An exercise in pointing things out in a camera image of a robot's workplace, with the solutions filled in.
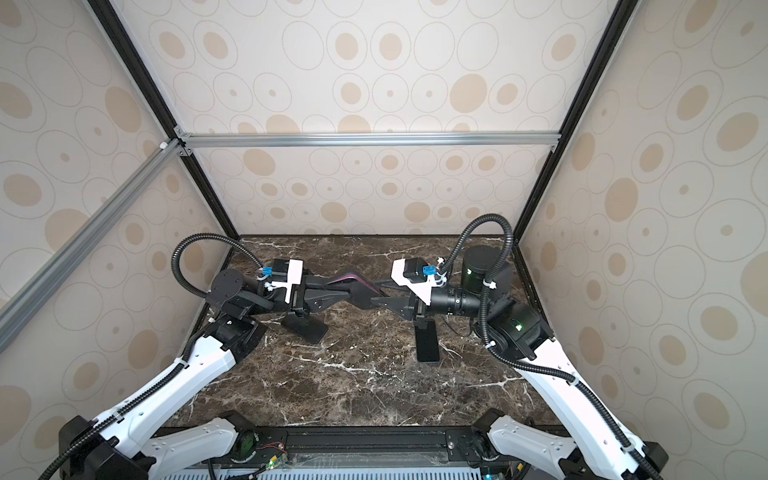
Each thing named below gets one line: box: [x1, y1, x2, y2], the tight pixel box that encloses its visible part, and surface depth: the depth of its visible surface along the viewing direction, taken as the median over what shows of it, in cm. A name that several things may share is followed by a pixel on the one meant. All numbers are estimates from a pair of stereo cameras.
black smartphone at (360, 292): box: [327, 274, 391, 308], surface depth 52 cm
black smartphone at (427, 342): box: [415, 318, 439, 362], surface depth 94 cm
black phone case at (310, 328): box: [281, 312, 329, 344], surface depth 96 cm
